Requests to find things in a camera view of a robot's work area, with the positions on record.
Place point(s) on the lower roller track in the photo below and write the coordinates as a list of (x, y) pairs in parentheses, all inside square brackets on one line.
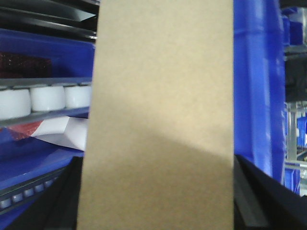
[(22, 193)]

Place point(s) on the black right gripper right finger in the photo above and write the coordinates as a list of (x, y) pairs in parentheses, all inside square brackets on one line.
[(262, 203)]

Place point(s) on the white roller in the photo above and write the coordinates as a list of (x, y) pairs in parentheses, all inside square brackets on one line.
[(78, 96), (45, 99), (14, 104)]

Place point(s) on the grey roller track rail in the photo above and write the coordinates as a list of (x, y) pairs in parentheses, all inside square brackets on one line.
[(26, 83)]

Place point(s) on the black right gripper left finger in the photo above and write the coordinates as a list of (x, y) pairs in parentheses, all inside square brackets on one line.
[(57, 207)]

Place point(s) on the red white package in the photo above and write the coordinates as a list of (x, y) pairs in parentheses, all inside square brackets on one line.
[(63, 131)]

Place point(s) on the tall brown cardboard box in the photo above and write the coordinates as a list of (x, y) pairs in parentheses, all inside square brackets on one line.
[(159, 150)]

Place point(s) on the blue shelf bin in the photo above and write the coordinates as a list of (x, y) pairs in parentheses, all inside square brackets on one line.
[(259, 85)]

